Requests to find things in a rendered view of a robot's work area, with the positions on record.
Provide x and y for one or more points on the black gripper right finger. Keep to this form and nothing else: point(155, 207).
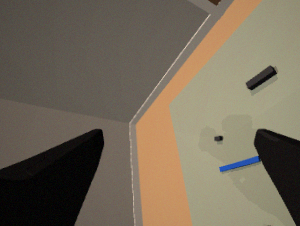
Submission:
point(281, 158)

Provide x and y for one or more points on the blue flat bar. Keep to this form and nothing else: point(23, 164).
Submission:
point(238, 164)

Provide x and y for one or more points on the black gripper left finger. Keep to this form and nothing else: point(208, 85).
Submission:
point(49, 189)

